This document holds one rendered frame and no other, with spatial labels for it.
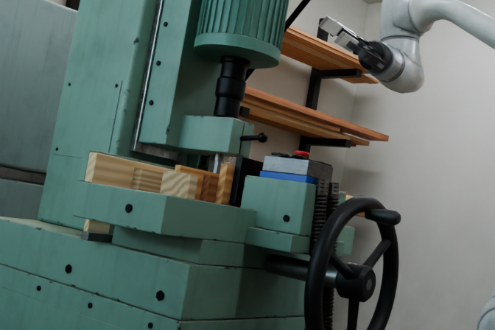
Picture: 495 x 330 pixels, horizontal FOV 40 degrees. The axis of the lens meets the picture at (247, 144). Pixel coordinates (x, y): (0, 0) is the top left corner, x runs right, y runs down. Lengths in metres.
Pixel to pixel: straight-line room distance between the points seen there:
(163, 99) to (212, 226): 0.38
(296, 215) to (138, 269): 0.28
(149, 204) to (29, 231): 0.41
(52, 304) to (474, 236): 3.70
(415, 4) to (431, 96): 3.26
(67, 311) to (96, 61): 0.54
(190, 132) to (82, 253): 0.32
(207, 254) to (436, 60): 4.13
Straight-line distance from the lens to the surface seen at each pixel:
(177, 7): 1.44
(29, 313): 1.37
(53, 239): 1.33
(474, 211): 4.72
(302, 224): 1.14
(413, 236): 4.93
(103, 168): 1.16
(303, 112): 4.16
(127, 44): 1.45
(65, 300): 1.29
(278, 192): 1.17
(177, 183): 1.07
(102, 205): 1.12
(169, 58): 1.41
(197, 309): 1.12
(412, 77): 1.80
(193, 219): 1.07
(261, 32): 1.32
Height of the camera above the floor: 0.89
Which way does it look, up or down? 6 degrees up
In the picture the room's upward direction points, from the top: 10 degrees clockwise
